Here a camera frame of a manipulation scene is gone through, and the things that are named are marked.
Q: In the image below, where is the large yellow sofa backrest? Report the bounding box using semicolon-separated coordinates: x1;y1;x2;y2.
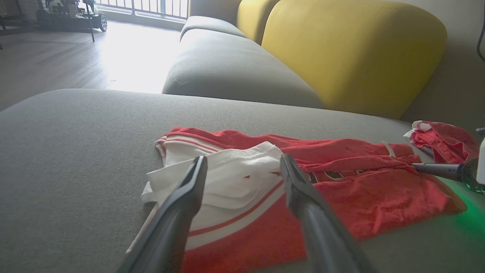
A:
261;0;447;119

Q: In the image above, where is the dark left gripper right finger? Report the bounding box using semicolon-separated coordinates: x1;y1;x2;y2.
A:
280;154;375;273

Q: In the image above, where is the small grey sofa seat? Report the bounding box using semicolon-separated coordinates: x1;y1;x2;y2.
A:
180;15;247;40

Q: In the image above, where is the red shirt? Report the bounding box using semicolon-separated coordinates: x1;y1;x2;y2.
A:
404;121;480;164

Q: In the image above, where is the black wheeled mobile robot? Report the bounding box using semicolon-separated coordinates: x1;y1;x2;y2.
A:
36;0;108;33

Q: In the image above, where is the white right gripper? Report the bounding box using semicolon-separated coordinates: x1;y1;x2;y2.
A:
411;137;485;195

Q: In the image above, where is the teal plug black right cable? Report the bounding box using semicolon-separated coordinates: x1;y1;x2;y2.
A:
476;0;485;63

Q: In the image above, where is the narrow yellow sofa backrest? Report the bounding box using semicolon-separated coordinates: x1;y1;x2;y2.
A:
237;0;281;45

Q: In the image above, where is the metal balcony railing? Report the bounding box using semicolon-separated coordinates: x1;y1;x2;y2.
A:
95;0;189;19

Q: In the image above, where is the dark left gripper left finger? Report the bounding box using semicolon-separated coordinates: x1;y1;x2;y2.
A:
117;155;208;273

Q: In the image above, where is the black legged side table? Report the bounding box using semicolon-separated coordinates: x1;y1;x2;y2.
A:
0;13;96;43

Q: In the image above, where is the red white basketball jersey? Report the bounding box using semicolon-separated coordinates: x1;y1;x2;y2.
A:
127;126;467;273

